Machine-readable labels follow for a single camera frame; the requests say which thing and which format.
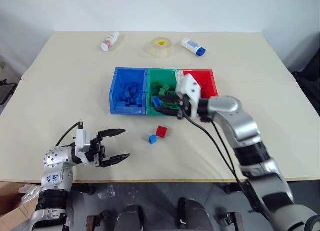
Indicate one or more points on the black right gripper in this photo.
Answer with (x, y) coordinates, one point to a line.
(187, 106)

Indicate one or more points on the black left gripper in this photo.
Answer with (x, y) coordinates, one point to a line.
(97, 151)

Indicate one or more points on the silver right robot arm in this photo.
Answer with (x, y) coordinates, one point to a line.
(250, 141)

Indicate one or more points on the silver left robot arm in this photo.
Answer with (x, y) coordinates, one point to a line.
(56, 176)

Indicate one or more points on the green toy block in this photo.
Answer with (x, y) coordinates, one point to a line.
(170, 105)
(162, 92)
(165, 87)
(156, 85)
(172, 93)

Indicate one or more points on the red toy block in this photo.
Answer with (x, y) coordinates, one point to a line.
(162, 131)

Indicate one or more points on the green plastic bin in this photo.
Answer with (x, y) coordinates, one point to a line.
(162, 76)

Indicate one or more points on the small blue toy block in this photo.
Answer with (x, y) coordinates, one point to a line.
(152, 139)

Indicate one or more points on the red plastic bin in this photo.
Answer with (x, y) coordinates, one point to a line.
(208, 83)

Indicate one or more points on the clear plastic bag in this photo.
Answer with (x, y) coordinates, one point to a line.
(106, 192)

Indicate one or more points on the black table caster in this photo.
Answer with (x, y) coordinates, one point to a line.
(88, 189)
(231, 188)

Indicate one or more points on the blue plastic bin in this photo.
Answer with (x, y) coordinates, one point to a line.
(117, 91)

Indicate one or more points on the clear tape roll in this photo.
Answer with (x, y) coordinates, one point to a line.
(161, 48)

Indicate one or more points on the white bottle with blue cap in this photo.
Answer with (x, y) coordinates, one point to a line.
(193, 47)

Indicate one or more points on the dark rounded shape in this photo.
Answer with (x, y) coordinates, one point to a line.
(193, 214)
(130, 218)

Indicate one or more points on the white bottle with red print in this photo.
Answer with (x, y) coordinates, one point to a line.
(110, 41)

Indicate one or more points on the brown cardboard box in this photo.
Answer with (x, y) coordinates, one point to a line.
(12, 203)

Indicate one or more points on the black equipment case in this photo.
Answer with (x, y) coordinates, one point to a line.
(6, 91)

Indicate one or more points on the black chair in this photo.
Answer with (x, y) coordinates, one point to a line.
(308, 73)

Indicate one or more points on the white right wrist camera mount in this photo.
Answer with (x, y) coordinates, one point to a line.
(190, 87)

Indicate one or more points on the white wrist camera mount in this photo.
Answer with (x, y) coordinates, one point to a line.
(190, 87)
(82, 141)

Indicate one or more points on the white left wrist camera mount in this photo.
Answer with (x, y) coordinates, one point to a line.
(82, 141)

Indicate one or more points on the brown metal bracket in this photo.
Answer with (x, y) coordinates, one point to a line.
(232, 221)
(93, 222)

